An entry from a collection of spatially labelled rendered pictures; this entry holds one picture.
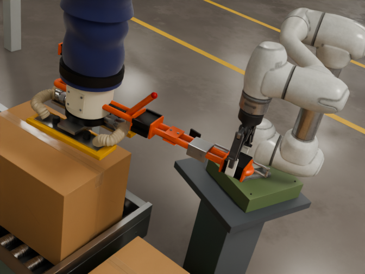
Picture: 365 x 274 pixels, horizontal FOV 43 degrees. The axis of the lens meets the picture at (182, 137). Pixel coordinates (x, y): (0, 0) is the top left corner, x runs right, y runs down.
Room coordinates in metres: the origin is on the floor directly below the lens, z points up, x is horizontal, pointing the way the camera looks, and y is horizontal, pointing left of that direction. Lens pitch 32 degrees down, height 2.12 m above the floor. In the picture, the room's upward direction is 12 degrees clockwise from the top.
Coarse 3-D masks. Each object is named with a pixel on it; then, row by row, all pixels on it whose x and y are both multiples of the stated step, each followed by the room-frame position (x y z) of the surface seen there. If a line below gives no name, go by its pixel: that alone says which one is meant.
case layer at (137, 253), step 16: (144, 240) 1.53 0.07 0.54; (112, 256) 1.40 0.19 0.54; (128, 256) 1.42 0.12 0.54; (144, 256) 1.44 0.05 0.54; (160, 256) 1.46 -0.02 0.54; (96, 272) 1.30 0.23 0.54; (112, 272) 1.31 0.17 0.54; (128, 272) 1.33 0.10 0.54; (144, 272) 1.35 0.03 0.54; (160, 272) 1.37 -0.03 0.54; (176, 272) 1.39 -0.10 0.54
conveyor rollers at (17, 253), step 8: (0, 232) 1.42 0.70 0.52; (0, 240) 1.35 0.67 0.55; (8, 240) 1.36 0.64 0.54; (16, 240) 1.39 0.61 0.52; (16, 248) 1.32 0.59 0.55; (24, 248) 1.34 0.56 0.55; (16, 256) 1.29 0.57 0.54; (40, 256) 1.31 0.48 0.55; (24, 264) 1.25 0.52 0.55; (32, 264) 1.26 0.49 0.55; (40, 264) 1.29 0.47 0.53
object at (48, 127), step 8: (32, 120) 1.40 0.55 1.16; (40, 120) 1.40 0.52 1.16; (48, 120) 1.41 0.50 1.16; (56, 120) 1.40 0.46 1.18; (40, 128) 1.37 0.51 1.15; (48, 128) 1.37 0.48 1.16; (56, 128) 1.37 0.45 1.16; (56, 136) 1.34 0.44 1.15; (64, 136) 1.34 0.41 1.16; (72, 136) 1.35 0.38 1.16; (80, 136) 1.36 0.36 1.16; (88, 136) 1.35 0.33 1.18; (72, 144) 1.32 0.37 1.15; (80, 144) 1.32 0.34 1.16; (88, 144) 1.32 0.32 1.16; (88, 152) 1.29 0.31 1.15; (96, 152) 1.29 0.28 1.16; (104, 152) 1.30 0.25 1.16
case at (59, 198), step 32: (0, 128) 1.59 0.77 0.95; (32, 128) 1.64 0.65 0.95; (0, 160) 1.42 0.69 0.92; (32, 160) 1.43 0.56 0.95; (64, 160) 1.47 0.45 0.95; (96, 160) 1.52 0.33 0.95; (128, 160) 1.61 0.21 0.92; (0, 192) 1.43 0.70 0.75; (32, 192) 1.34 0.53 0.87; (64, 192) 1.29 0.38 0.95; (96, 192) 1.43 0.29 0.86; (0, 224) 1.43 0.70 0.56; (32, 224) 1.34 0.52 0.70; (64, 224) 1.27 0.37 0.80; (96, 224) 1.45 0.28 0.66; (64, 256) 1.28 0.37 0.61
